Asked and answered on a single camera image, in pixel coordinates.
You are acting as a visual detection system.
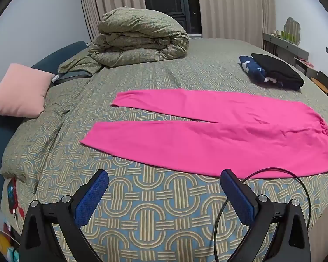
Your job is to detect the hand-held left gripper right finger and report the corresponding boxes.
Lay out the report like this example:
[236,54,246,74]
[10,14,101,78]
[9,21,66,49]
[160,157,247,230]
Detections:
[220,169,311,262]

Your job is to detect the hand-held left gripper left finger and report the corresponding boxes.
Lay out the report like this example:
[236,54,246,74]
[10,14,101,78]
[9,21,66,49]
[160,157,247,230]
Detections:
[19,169,110,262]

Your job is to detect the pink pants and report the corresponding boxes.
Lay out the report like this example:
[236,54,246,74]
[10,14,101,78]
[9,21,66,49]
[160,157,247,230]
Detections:
[79,89,328,179]

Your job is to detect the bed with patterned cover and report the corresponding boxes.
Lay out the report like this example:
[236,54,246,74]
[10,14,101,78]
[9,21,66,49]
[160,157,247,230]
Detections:
[0,38,328,262]

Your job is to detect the red phone on bedside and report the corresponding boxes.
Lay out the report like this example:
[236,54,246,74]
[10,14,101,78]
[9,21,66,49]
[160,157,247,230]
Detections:
[7,177,25,219]

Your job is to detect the dark grey pillow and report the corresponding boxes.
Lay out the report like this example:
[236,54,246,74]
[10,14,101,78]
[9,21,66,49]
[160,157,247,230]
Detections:
[51,69,92,86]

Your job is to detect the pink pillow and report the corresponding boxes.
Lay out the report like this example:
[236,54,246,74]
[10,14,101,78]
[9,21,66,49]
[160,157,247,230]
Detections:
[0,63,56,118]

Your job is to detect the navy printed folded garment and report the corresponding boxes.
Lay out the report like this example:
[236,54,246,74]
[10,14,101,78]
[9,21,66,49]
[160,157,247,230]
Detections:
[239,55,279,84]

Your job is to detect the black folded garment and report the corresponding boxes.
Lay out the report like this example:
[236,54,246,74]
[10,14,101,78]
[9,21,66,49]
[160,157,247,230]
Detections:
[251,53,304,90]

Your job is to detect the chair with curved backrest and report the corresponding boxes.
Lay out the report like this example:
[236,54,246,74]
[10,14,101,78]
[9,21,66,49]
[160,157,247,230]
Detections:
[311,71,328,97]

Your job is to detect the folded patterned green duvet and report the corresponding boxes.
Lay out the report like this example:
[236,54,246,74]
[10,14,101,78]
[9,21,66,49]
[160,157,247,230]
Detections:
[57,6,190,74]

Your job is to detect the cloud-shaped mirror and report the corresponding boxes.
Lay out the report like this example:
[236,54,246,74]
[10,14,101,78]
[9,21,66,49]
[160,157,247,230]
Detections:
[284,17,301,45]

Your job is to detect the black cable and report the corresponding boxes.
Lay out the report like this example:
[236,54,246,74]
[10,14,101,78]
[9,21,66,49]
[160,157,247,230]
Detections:
[215,168,311,262]

